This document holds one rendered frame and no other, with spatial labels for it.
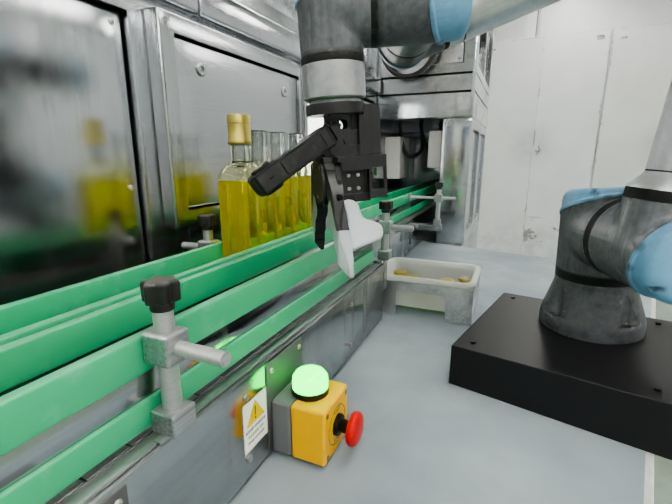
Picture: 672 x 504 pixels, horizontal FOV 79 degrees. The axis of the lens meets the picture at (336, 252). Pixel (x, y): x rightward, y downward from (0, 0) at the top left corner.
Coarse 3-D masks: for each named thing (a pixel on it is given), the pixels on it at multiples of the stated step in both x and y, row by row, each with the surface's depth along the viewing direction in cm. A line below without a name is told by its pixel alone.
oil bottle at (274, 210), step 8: (256, 160) 67; (264, 160) 67; (280, 192) 70; (272, 200) 68; (280, 200) 70; (272, 208) 68; (280, 208) 70; (272, 216) 68; (280, 216) 70; (272, 224) 68; (280, 224) 71; (272, 232) 69; (280, 232) 71; (272, 240) 69
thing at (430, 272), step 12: (396, 264) 106; (408, 264) 105; (420, 264) 104; (432, 264) 103; (444, 264) 102; (456, 264) 101; (468, 264) 100; (396, 276) 90; (408, 276) 90; (420, 276) 105; (432, 276) 103; (444, 276) 102; (456, 276) 101; (468, 288) 86
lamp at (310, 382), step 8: (304, 368) 49; (312, 368) 49; (320, 368) 49; (296, 376) 48; (304, 376) 47; (312, 376) 47; (320, 376) 47; (296, 384) 47; (304, 384) 47; (312, 384) 47; (320, 384) 47; (328, 384) 49; (296, 392) 47; (304, 392) 47; (312, 392) 47; (320, 392) 47; (328, 392) 49; (304, 400) 47; (312, 400) 47
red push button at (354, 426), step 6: (354, 414) 47; (360, 414) 48; (342, 420) 48; (348, 420) 48; (354, 420) 46; (360, 420) 47; (342, 426) 47; (348, 426) 46; (354, 426) 46; (360, 426) 47; (342, 432) 48; (348, 432) 46; (354, 432) 46; (360, 432) 47; (348, 438) 46; (354, 438) 46; (348, 444) 46; (354, 444) 46
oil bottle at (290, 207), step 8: (272, 160) 72; (296, 176) 74; (288, 184) 72; (296, 184) 74; (288, 192) 72; (296, 192) 75; (288, 200) 72; (296, 200) 75; (288, 208) 72; (296, 208) 75; (288, 216) 73; (296, 216) 76; (288, 224) 73; (296, 224) 76; (288, 232) 73
